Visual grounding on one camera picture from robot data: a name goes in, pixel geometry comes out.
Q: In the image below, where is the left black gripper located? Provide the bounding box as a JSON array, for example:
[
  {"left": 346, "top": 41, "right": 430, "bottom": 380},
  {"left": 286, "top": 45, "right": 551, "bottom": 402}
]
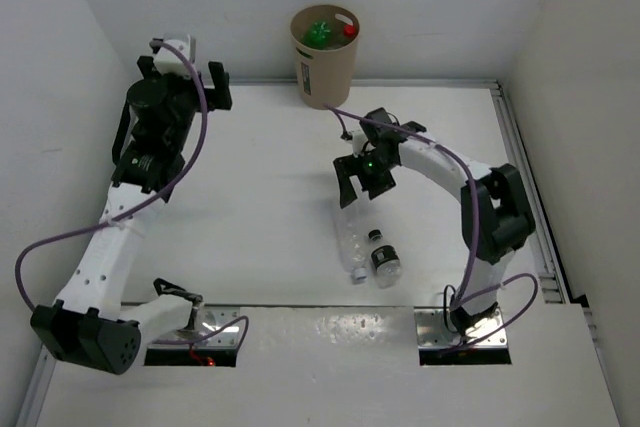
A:
[{"left": 138, "top": 56, "right": 229, "bottom": 149}]

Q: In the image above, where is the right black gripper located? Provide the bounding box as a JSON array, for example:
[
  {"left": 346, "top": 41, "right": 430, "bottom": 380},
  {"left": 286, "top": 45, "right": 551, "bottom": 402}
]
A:
[{"left": 334, "top": 150, "right": 395, "bottom": 208}]

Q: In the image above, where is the long clear crushed bottle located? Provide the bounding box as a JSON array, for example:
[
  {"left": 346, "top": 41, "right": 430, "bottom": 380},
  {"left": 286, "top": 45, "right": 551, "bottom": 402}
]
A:
[{"left": 333, "top": 202, "right": 367, "bottom": 285}]

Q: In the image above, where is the black cap labelled bottle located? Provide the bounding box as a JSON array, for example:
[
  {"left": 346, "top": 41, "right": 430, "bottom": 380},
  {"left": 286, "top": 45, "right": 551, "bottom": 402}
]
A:
[{"left": 367, "top": 229, "right": 403, "bottom": 289}]

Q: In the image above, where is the red cap clear bottle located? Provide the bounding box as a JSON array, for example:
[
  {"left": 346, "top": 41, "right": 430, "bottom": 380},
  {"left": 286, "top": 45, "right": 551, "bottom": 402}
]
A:
[{"left": 325, "top": 24, "right": 358, "bottom": 50}]

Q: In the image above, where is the green plastic bottle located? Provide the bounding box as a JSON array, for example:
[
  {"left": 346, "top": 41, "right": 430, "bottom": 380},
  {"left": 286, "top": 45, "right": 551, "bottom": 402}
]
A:
[{"left": 302, "top": 21, "right": 332, "bottom": 50}]

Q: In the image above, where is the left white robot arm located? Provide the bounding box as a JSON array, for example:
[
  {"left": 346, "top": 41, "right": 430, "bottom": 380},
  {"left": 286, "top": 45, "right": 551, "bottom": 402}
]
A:
[{"left": 28, "top": 48, "right": 232, "bottom": 375}]

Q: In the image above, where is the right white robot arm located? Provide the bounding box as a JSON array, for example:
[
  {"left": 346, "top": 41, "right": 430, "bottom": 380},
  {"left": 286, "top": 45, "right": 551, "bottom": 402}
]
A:
[{"left": 333, "top": 108, "right": 536, "bottom": 335}]

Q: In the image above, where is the brown plastic garbage bin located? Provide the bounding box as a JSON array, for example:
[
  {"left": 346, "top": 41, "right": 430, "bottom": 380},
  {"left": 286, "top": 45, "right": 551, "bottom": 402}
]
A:
[{"left": 290, "top": 4, "right": 361, "bottom": 110}]

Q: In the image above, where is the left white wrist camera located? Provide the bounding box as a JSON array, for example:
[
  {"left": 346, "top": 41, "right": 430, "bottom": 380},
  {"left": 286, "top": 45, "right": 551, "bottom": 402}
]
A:
[{"left": 150, "top": 34, "right": 196, "bottom": 78}]

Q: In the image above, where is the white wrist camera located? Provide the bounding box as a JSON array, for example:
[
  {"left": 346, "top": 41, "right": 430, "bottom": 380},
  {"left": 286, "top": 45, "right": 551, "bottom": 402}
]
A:
[
  {"left": 150, "top": 34, "right": 196, "bottom": 78},
  {"left": 340, "top": 130, "right": 369, "bottom": 156}
]

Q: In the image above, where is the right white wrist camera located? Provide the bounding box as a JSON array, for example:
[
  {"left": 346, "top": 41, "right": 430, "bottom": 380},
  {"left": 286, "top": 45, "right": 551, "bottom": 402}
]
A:
[{"left": 340, "top": 130, "right": 369, "bottom": 156}]

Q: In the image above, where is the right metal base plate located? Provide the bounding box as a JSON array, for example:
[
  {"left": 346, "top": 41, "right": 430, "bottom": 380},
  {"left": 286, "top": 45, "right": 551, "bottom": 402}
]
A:
[{"left": 414, "top": 308, "right": 508, "bottom": 350}]

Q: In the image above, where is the metal base plate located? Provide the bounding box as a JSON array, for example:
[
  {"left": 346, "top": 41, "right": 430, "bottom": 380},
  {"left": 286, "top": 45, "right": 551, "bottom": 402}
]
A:
[
  {"left": 149, "top": 305, "right": 244, "bottom": 350},
  {"left": 414, "top": 308, "right": 508, "bottom": 350}
]

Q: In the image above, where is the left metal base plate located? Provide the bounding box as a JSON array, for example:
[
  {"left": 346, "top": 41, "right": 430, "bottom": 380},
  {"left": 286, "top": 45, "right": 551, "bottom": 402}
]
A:
[{"left": 149, "top": 305, "right": 244, "bottom": 350}]

